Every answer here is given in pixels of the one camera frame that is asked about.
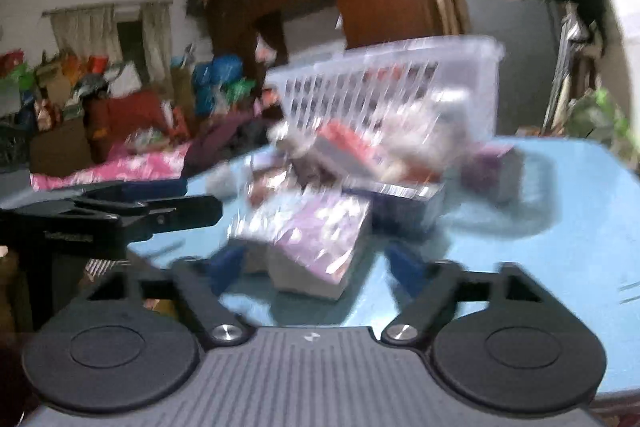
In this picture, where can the black crate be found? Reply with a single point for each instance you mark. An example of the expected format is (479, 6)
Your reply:
(12, 142)

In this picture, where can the red cloth bundle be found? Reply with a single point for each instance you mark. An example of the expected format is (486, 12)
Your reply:
(130, 122)

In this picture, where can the beige curtain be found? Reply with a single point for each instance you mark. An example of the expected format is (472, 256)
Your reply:
(85, 32)
(156, 47)

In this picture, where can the pink floral blanket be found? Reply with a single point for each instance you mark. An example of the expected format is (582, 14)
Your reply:
(125, 167)

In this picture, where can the grey door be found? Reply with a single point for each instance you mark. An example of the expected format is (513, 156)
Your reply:
(500, 57)

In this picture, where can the pink white packet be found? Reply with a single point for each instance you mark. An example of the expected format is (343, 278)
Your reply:
(310, 232)

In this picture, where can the aluminium crutch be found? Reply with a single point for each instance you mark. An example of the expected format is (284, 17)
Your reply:
(565, 72)

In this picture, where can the dark maroon clothes pile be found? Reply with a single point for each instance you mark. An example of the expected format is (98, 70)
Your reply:
(225, 142)

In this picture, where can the white plastic basket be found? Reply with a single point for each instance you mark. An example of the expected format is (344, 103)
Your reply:
(390, 72)

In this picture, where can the brown packet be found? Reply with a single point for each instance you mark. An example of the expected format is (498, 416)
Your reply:
(272, 184)

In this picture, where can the purple box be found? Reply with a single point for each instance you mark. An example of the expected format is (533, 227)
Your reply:
(492, 172)

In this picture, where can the green bag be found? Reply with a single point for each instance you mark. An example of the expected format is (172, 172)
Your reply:
(597, 117)

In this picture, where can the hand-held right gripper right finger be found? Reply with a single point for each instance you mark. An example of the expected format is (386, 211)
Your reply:
(405, 272)

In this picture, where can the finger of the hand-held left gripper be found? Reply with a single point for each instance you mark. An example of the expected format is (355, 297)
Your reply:
(150, 189)
(190, 209)

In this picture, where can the blue plastic bags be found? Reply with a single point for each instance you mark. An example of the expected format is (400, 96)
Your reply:
(215, 82)

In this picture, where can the silver foil blister pack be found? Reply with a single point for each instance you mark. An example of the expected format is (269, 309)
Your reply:
(400, 202)

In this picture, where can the red white box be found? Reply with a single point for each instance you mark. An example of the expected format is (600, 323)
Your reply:
(350, 147)

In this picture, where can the pile of colourful packages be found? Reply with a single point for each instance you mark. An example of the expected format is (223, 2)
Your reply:
(55, 77)

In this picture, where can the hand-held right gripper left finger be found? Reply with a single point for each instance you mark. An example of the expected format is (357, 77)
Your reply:
(227, 269)

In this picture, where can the brown box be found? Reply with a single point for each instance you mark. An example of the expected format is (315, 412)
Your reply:
(57, 149)

